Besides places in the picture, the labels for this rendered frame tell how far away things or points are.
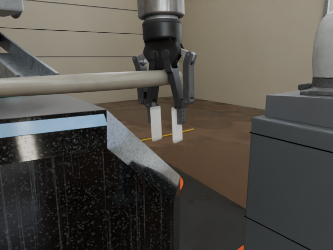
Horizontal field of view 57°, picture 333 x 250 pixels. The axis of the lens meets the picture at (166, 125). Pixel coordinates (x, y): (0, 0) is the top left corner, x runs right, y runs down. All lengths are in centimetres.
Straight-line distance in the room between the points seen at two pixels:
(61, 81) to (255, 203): 92
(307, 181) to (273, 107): 28
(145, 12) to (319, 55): 72
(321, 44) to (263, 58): 508
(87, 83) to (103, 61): 641
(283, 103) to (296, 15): 483
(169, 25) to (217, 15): 652
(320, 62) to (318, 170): 36
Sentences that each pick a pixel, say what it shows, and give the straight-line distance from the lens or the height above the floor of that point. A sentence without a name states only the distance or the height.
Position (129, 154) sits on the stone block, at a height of 75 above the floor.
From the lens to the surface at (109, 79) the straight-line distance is 52.
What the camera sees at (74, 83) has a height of 98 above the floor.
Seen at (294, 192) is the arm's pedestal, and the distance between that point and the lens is 113.
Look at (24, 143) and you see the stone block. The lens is 80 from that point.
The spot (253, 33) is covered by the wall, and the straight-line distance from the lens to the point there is 640.
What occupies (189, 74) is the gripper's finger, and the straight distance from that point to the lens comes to 58.
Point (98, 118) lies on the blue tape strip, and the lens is 86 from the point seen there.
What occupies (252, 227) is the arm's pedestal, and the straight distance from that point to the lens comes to 130.
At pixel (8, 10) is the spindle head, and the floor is 117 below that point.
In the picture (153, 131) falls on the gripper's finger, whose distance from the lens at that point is 62.
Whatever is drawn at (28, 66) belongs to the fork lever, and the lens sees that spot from 114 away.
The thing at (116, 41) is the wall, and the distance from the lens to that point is 706.
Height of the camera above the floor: 102
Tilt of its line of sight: 13 degrees down
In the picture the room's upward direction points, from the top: straight up
